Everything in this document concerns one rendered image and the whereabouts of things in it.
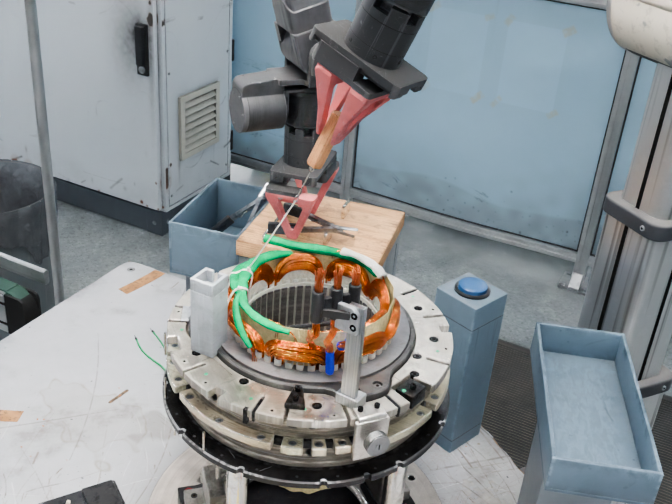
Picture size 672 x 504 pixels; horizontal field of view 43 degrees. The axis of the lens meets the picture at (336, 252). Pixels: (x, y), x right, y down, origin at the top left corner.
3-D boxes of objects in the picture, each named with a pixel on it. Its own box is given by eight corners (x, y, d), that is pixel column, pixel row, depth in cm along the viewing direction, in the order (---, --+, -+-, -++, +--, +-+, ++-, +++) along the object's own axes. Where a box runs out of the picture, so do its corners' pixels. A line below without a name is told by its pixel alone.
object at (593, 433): (598, 660, 97) (664, 475, 83) (503, 644, 98) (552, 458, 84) (575, 501, 119) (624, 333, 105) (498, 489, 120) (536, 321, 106)
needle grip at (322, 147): (306, 165, 85) (332, 114, 82) (307, 158, 86) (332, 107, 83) (320, 171, 85) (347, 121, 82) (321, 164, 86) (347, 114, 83)
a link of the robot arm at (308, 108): (337, 83, 109) (319, 70, 113) (287, 88, 106) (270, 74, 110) (334, 134, 112) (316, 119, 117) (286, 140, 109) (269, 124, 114)
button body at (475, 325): (449, 453, 125) (475, 309, 113) (414, 428, 130) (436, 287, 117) (479, 433, 130) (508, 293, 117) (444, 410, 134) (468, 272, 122)
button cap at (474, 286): (474, 300, 115) (475, 293, 114) (452, 287, 117) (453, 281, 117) (492, 290, 117) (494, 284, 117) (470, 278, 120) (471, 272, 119)
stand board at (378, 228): (235, 255, 119) (235, 240, 118) (281, 201, 136) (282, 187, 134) (373, 285, 115) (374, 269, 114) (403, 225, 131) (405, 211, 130)
